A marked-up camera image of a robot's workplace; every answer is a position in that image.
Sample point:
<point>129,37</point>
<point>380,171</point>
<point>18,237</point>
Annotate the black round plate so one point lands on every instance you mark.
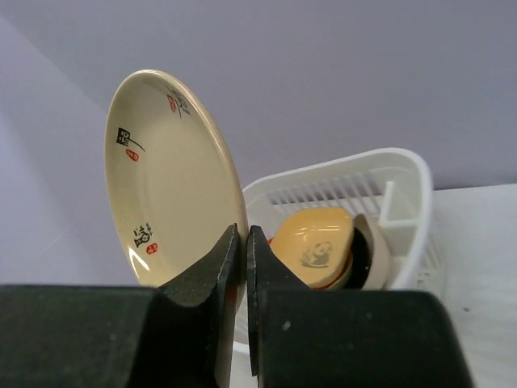
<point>361,261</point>

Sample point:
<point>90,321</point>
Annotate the orange round plate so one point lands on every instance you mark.
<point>319,288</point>

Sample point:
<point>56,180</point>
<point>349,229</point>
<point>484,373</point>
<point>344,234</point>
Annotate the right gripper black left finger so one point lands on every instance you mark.
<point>177,335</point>

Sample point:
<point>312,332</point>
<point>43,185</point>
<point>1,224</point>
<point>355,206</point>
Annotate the yellow square panda plate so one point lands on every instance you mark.
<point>315,244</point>

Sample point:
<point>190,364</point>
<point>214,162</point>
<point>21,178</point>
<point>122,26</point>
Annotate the cream square panda plate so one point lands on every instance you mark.
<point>378,250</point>

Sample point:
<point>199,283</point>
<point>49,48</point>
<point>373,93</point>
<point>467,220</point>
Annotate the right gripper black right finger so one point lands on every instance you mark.
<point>300,337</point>

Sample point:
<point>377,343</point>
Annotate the white plastic bin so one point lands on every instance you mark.
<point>392,186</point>

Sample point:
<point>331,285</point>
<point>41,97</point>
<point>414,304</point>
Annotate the beige round floral plate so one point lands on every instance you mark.
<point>172,186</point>

